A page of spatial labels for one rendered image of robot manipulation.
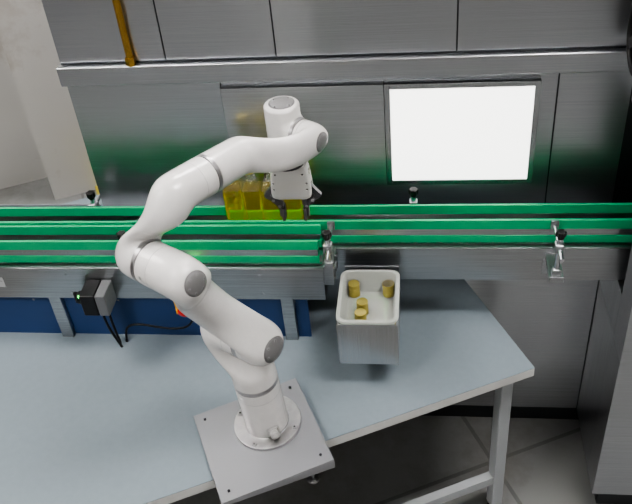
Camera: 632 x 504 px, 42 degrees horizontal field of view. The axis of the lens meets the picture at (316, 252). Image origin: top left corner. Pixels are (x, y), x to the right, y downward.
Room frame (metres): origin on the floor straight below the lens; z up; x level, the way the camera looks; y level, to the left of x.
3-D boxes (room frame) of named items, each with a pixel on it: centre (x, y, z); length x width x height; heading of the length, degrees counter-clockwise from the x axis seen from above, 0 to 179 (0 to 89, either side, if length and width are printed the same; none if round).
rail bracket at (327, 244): (1.87, -0.04, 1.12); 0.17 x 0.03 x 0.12; 170
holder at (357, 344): (1.78, -0.14, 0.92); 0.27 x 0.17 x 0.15; 170
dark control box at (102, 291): (1.92, 0.67, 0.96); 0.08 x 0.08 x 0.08; 80
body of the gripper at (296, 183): (1.71, 0.04, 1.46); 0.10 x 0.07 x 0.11; 81
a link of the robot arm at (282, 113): (1.71, 0.04, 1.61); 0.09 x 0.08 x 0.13; 48
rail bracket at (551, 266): (1.76, -0.67, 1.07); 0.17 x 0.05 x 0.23; 170
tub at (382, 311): (1.76, -0.14, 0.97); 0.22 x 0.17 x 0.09; 170
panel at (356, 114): (2.11, -0.22, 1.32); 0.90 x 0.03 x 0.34; 80
